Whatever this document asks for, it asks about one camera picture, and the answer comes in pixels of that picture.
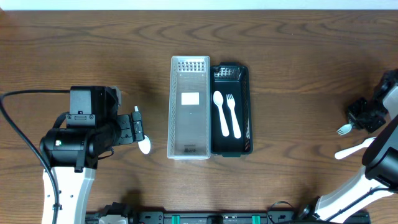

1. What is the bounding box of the white plastic fork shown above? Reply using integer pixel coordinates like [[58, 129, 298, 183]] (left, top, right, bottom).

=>
[[335, 137, 376, 160]]

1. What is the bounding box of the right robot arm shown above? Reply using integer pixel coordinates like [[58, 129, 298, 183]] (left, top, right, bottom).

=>
[[295, 70, 397, 223]]

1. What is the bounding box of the pink plastic spoon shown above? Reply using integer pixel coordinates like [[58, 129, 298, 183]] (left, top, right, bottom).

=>
[[213, 91, 229, 137]]

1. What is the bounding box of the light green plastic fork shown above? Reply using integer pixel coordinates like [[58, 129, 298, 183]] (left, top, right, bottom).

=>
[[336, 123, 353, 136]]

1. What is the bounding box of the clear plastic basket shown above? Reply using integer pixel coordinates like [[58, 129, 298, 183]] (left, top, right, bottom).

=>
[[167, 56, 211, 160]]

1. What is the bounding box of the black plastic basket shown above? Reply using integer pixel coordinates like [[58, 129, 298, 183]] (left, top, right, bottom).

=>
[[210, 62, 253, 157]]

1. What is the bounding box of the pink-white plastic fork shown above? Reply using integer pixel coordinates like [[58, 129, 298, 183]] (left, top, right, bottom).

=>
[[226, 94, 242, 139]]

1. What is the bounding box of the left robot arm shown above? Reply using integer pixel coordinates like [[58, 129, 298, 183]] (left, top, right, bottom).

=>
[[40, 111, 150, 223]]

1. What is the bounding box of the white plastic spoon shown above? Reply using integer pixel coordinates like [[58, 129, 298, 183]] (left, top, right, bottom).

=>
[[134, 106, 151, 154]]

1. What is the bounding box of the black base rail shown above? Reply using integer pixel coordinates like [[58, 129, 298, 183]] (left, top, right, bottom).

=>
[[85, 200, 373, 224]]

